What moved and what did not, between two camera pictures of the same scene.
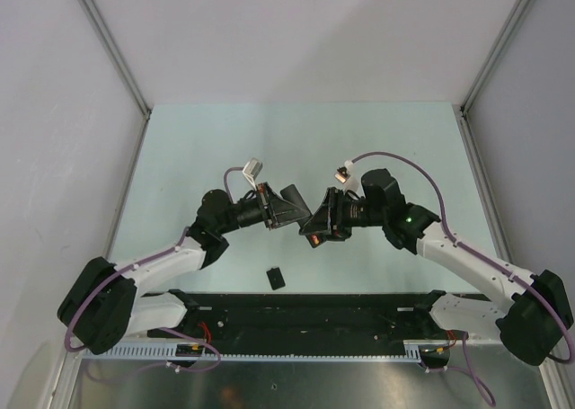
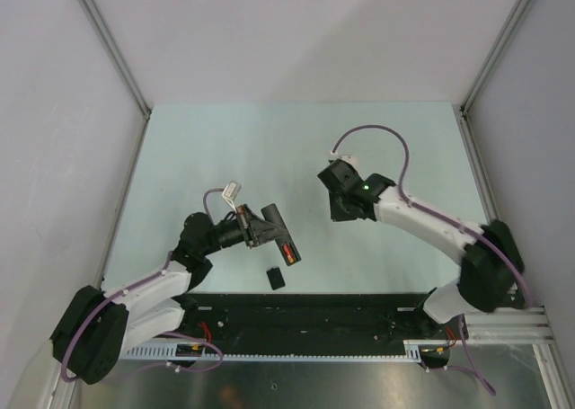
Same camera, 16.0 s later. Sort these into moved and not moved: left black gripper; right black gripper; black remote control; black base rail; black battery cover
Moved: left black gripper; right black gripper; black remote control
Not moved: black base rail; black battery cover
